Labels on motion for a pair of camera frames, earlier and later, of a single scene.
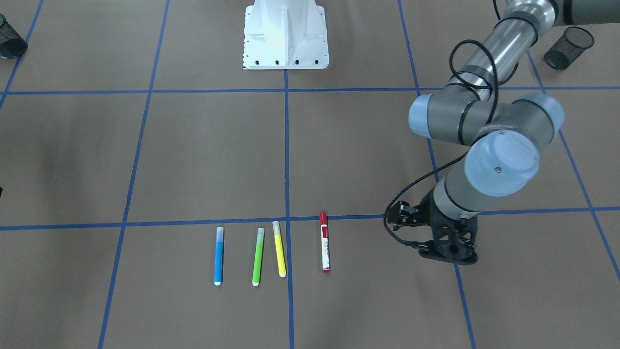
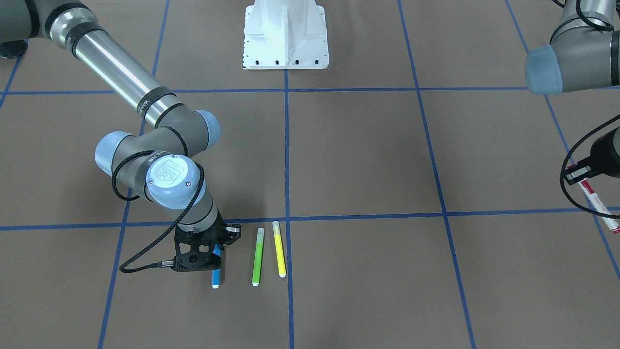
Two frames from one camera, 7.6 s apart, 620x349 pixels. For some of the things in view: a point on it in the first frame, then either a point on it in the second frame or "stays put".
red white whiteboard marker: [325, 243] → [599, 205]
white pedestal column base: [285, 34] stays put
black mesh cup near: [12, 44] stays put
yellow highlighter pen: [281, 259] stays put
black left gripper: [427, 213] → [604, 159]
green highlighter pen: [258, 257] stays put
